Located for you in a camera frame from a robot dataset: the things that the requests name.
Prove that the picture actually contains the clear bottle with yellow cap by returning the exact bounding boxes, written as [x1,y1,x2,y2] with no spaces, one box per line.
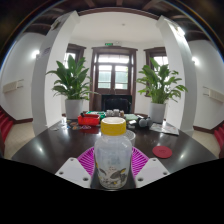
[93,116,134,191]

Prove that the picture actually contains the red box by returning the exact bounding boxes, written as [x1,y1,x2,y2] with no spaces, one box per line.
[77,113,101,127]

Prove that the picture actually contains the green box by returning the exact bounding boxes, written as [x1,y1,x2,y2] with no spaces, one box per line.
[84,110,107,118]

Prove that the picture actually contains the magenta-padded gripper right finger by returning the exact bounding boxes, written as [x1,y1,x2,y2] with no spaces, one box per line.
[130,146,171,190]

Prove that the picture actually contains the black chair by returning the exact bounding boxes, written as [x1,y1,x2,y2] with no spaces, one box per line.
[101,94,134,115]

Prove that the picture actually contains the brown wooden double door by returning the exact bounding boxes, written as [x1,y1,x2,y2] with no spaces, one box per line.
[89,45,139,113]

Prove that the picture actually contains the tea set on tray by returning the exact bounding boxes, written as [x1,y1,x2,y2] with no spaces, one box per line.
[104,108,125,119]

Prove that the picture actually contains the green cloth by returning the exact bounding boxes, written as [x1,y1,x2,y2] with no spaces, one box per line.
[123,113,140,122]

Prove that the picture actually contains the wall lamp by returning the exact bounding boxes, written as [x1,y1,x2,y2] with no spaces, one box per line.
[31,49,41,60]
[190,55,201,66]

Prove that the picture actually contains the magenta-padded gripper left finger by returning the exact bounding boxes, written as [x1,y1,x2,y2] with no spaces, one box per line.
[54,146,99,190]

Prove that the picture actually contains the brown framed window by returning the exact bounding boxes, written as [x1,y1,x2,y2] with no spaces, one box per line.
[143,46,170,73]
[64,42,87,73]

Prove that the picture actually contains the potted plant in white pot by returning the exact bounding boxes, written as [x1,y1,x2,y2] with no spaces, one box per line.
[45,54,98,121]
[135,56,189,125]

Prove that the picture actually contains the red carpeted staircase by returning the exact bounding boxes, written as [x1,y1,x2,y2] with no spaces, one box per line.
[0,105,15,143]
[213,121,224,148]

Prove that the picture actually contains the magazine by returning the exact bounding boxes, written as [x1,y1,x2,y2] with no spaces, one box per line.
[148,121,181,137]

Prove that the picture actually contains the flat round red coaster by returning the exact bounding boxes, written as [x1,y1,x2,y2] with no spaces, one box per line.
[151,144,174,160]

